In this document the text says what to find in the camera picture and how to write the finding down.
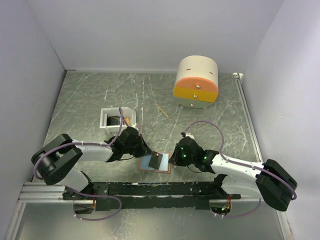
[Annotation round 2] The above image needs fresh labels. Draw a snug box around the round white drawer cabinet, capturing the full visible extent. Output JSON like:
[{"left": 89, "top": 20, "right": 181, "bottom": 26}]
[{"left": 173, "top": 55, "right": 219, "bottom": 109}]

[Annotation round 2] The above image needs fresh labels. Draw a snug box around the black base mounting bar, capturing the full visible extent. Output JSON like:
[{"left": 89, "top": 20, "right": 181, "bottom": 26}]
[{"left": 62, "top": 181, "right": 228, "bottom": 211}]

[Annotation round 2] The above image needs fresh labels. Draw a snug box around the aluminium rail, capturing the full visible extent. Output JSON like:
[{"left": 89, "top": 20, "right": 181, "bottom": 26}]
[
  {"left": 232, "top": 72, "right": 264, "bottom": 162},
  {"left": 17, "top": 181, "right": 76, "bottom": 204}
]

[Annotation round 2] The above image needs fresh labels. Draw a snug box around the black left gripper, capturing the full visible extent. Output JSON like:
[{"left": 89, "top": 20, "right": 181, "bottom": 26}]
[{"left": 123, "top": 133, "right": 154, "bottom": 158}]

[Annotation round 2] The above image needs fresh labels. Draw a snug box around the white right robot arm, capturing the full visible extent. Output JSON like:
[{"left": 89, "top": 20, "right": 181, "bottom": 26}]
[{"left": 169, "top": 136, "right": 298, "bottom": 212}]

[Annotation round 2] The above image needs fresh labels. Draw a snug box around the aluminium right side rail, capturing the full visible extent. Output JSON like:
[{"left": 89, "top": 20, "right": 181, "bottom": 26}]
[{"left": 232, "top": 72, "right": 264, "bottom": 162}]

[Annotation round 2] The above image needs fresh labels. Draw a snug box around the white card storage box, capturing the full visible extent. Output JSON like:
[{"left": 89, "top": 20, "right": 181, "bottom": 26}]
[{"left": 99, "top": 107, "right": 137, "bottom": 134}]

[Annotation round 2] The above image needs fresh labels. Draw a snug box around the pink leather card holder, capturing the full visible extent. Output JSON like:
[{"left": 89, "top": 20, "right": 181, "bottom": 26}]
[{"left": 138, "top": 153, "right": 171, "bottom": 174}]

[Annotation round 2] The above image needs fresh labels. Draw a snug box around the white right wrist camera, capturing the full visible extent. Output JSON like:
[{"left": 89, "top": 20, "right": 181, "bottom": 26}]
[{"left": 181, "top": 132, "right": 195, "bottom": 140}]

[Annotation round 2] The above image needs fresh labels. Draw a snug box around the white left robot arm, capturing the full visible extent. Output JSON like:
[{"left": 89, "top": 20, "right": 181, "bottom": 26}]
[{"left": 31, "top": 126, "right": 153, "bottom": 200}]

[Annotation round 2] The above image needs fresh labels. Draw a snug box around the aluminium front rail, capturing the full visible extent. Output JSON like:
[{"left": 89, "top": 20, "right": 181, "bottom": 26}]
[{"left": 17, "top": 181, "right": 76, "bottom": 204}]

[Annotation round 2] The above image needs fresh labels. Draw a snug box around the small wooden stick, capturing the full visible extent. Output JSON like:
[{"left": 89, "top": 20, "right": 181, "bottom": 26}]
[{"left": 157, "top": 105, "right": 169, "bottom": 118}]

